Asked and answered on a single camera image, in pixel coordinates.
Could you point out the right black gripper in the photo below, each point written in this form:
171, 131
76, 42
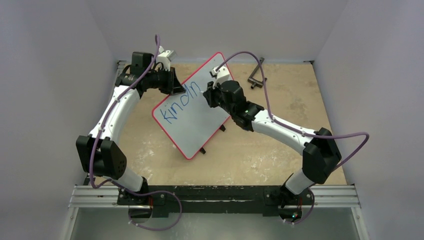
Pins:
213, 97

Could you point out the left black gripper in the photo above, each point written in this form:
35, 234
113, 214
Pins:
173, 85

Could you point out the red framed whiteboard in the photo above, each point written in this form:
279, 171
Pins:
186, 118

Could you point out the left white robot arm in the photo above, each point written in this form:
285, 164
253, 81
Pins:
99, 151

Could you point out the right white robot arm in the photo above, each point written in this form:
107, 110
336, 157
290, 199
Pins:
319, 151

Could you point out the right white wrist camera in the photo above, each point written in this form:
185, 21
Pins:
219, 75

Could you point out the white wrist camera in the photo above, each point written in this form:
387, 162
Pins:
165, 57
219, 75

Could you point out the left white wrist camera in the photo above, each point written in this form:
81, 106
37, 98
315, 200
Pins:
165, 57

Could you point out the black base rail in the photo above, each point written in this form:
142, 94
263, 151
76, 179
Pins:
267, 200

